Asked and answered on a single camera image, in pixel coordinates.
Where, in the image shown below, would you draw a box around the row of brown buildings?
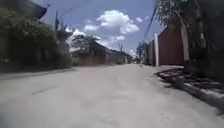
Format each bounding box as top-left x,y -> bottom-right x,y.
71,41 -> 134,67

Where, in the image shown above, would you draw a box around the grey concrete road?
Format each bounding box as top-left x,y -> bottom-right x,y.
0,63 -> 224,128

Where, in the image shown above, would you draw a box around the white pillar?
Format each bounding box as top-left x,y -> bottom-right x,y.
153,32 -> 160,67

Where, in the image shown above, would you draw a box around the red-brown gate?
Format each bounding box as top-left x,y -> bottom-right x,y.
157,24 -> 185,66

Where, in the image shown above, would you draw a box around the green bushes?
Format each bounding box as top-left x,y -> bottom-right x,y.
0,8 -> 73,73

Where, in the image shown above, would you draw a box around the raised stone kerb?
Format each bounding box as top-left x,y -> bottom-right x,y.
154,67 -> 224,113

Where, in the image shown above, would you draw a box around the grey pavement strip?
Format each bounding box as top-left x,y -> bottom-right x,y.
0,67 -> 78,81

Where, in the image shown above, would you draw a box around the large dark tree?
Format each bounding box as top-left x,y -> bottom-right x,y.
156,0 -> 224,81

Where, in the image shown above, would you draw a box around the dark-roofed building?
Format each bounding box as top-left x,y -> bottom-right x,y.
0,0 -> 51,20

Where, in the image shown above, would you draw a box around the overhead wires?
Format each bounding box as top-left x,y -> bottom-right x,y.
143,0 -> 161,39

